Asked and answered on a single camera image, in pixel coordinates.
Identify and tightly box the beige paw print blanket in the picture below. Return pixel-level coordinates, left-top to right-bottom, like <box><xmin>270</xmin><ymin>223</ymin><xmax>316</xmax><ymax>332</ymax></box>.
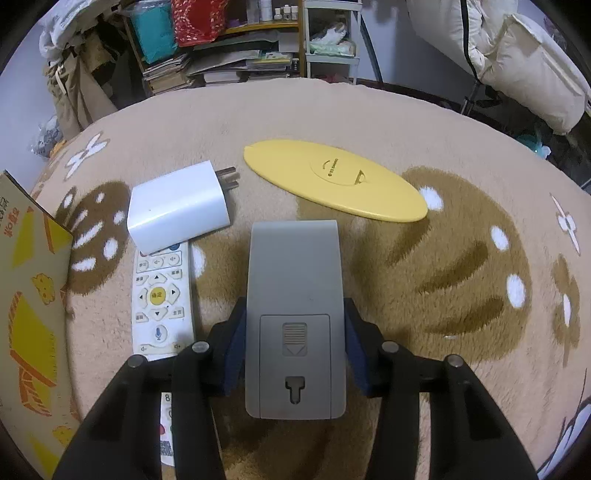
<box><xmin>28</xmin><ymin>78</ymin><xmax>591</xmax><ymax>480</ymax></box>

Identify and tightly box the pale cloth bundle in rack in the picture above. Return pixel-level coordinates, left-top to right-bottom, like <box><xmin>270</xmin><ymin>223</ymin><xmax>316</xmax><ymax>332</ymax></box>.
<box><xmin>308</xmin><ymin>24</ymin><xmax>355</xmax><ymax>57</ymax></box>

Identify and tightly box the teal bag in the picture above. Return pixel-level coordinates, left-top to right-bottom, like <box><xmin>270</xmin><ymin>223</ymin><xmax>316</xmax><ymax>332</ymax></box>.
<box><xmin>130</xmin><ymin>0</ymin><xmax>179</xmax><ymax>64</ymax></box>

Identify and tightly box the stack of old books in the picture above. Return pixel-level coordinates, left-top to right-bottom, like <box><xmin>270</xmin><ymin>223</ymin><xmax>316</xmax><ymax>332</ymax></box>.
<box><xmin>141</xmin><ymin>53</ymin><xmax>195</xmax><ymax>96</ymax></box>

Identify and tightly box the row of small bottles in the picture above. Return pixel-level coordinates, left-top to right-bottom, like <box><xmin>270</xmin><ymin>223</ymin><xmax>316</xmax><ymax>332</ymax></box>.
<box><xmin>246</xmin><ymin>0</ymin><xmax>302</xmax><ymax>24</ymax></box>

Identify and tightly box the printed cardboard box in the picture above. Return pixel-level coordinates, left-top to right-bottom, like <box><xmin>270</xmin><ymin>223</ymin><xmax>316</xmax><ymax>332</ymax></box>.
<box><xmin>0</xmin><ymin>170</ymin><xmax>82</xmax><ymax>480</ymax></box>

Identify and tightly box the pile of papers and books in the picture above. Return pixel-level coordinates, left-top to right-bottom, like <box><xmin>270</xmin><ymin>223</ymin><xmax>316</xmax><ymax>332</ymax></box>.
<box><xmin>188</xmin><ymin>44</ymin><xmax>302</xmax><ymax>87</ymax></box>

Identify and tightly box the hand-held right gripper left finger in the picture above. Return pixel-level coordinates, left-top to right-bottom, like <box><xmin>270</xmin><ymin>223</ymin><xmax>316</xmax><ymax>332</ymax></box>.
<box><xmin>51</xmin><ymin>296</ymin><xmax>247</xmax><ymax>480</ymax></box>

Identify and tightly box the yellow oval lid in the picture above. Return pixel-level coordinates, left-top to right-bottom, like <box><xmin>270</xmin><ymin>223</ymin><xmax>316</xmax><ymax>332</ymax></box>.
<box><xmin>243</xmin><ymin>138</ymin><xmax>428</xmax><ymax>223</ymax></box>

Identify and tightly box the white metal rack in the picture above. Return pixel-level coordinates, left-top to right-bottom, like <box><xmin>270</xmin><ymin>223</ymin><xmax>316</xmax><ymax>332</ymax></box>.
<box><xmin>301</xmin><ymin>0</ymin><xmax>364</xmax><ymax>87</ymax></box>

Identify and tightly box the white remote control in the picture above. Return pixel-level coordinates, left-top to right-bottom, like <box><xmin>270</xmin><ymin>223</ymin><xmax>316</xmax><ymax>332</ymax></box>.
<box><xmin>131</xmin><ymin>240</ymin><xmax>196</xmax><ymax>468</ymax></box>

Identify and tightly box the white down jacket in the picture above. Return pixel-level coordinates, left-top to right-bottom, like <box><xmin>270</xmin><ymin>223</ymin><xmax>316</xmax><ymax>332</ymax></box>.
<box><xmin>406</xmin><ymin>0</ymin><xmax>591</xmax><ymax>136</ymax></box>

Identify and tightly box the beige hanging coat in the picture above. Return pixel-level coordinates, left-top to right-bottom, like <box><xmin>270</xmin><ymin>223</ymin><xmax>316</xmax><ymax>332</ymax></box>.
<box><xmin>44</xmin><ymin>46</ymin><xmax>122</xmax><ymax>136</ymax></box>

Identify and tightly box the clear plastic bag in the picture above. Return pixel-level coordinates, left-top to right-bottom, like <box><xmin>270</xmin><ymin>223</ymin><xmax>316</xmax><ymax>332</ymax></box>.
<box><xmin>30</xmin><ymin>115</ymin><xmax>64</xmax><ymax>158</ymax></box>

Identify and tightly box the white rectangular wall charger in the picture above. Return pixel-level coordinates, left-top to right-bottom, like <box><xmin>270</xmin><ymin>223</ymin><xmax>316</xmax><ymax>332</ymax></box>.
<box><xmin>126</xmin><ymin>161</ymin><xmax>241</xmax><ymax>256</ymax></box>

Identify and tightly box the light grey remote control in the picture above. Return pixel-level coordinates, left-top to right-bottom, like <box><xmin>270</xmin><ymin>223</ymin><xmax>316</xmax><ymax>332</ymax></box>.
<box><xmin>245</xmin><ymin>220</ymin><xmax>347</xmax><ymax>420</ymax></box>

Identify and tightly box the wooden bookshelf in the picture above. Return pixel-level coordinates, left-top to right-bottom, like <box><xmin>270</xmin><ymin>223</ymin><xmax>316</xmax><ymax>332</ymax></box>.
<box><xmin>120</xmin><ymin>0</ymin><xmax>306</xmax><ymax>96</ymax></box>

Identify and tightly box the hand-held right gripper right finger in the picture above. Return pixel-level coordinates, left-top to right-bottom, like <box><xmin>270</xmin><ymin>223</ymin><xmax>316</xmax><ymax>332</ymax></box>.
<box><xmin>342</xmin><ymin>298</ymin><xmax>541</xmax><ymax>480</ymax></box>

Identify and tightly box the red patterned bag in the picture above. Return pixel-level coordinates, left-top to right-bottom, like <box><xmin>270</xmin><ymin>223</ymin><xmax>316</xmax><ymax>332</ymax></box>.
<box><xmin>171</xmin><ymin>0</ymin><xmax>230</xmax><ymax>48</ymax></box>

